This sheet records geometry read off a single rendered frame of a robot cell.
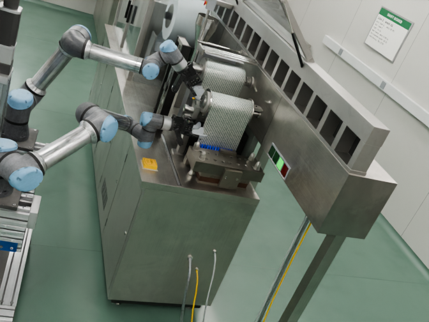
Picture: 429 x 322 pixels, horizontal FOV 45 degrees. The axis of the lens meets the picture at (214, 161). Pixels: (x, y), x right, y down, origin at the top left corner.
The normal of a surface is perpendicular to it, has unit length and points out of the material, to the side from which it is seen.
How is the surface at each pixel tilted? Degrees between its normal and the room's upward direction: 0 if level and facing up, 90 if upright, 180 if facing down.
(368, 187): 90
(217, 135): 90
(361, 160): 90
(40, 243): 0
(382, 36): 90
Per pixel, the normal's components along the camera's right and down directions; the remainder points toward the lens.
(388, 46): -0.91, -0.17
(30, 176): 0.66, 0.58
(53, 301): 0.33, -0.84
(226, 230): 0.25, 0.52
